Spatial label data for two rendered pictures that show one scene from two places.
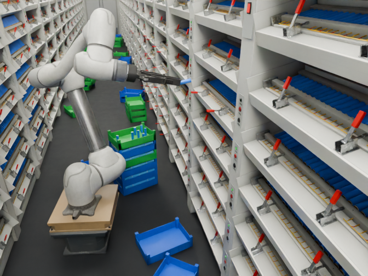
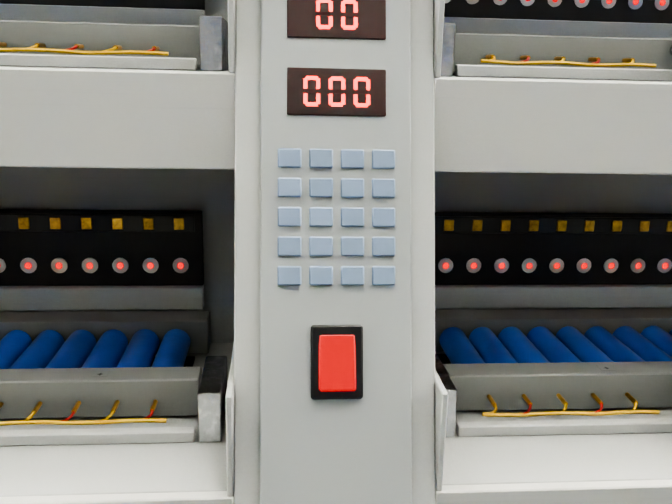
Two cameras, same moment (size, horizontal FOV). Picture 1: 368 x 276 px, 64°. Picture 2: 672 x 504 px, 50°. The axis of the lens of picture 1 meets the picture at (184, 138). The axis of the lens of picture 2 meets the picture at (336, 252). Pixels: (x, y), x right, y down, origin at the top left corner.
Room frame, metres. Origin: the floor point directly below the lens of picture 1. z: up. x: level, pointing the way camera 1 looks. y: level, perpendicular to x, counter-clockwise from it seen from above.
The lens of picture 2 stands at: (0.95, 0.13, 1.41)
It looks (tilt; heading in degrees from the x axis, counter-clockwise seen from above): 1 degrees up; 279
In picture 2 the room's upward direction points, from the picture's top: straight up
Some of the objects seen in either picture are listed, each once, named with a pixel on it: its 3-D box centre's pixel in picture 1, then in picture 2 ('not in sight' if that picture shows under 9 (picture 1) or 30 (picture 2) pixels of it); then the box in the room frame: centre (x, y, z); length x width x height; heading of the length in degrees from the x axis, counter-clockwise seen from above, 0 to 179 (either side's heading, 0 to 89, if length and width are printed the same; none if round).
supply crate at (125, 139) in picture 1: (131, 134); not in sight; (1.99, 0.39, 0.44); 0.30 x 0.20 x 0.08; 125
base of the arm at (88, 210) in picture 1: (81, 203); not in sight; (1.37, 0.60, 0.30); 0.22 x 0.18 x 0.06; 178
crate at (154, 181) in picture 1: (135, 179); not in sight; (1.99, 0.39, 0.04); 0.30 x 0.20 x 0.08; 125
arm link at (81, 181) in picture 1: (80, 181); not in sight; (1.39, 0.59, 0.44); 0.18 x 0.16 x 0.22; 141
